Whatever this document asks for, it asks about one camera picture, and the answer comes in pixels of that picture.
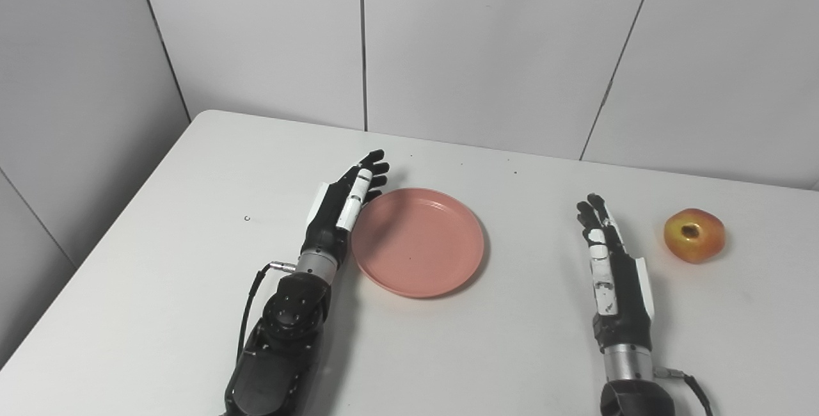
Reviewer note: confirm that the pink round plate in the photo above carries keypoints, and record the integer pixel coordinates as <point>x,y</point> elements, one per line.
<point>416,243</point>

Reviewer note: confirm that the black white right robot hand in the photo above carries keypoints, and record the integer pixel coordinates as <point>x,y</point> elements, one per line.
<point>630,301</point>

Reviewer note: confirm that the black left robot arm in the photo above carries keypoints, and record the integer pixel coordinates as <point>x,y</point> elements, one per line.
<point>281,339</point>

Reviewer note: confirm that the red yellow apple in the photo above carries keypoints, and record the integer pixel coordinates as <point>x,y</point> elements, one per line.
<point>707,240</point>

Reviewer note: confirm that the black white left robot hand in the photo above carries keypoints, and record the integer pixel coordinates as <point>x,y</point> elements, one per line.
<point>326,217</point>

